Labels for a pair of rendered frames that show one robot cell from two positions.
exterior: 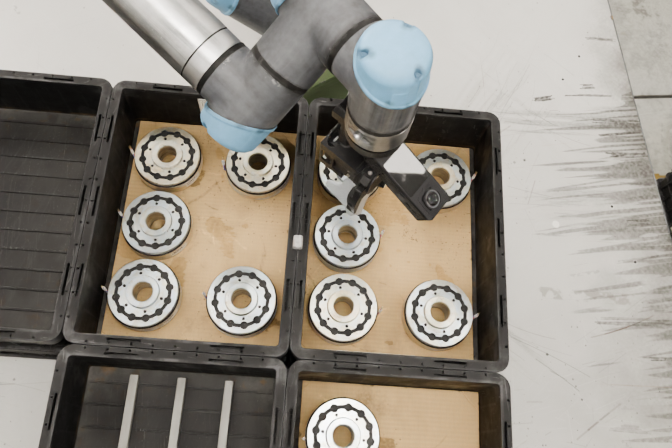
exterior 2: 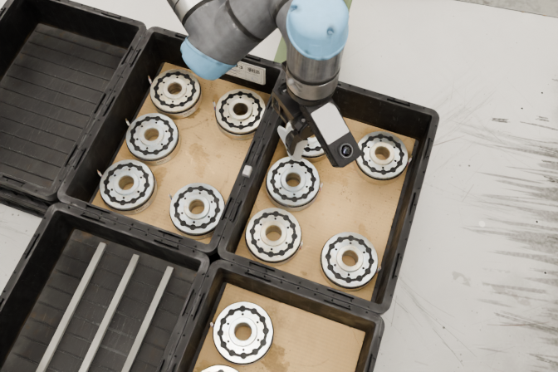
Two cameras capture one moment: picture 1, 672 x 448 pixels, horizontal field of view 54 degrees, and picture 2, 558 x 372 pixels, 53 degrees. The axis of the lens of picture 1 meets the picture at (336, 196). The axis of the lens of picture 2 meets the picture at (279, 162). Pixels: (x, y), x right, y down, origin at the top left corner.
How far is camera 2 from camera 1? 19 cm
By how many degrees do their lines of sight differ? 10
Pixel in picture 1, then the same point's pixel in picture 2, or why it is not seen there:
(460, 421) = (343, 351)
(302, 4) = not seen: outside the picture
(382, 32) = not seen: outside the picture
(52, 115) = (104, 45)
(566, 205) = (496, 211)
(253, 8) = not seen: outside the picture
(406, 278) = (332, 227)
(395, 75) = (311, 28)
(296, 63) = (252, 14)
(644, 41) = not seen: outside the picture
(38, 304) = (52, 175)
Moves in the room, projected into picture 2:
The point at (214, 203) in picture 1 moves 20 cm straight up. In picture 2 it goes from (200, 134) to (187, 80)
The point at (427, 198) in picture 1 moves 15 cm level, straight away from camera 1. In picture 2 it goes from (341, 149) to (408, 88)
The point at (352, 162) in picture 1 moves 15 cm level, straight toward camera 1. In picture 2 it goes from (291, 109) to (242, 188)
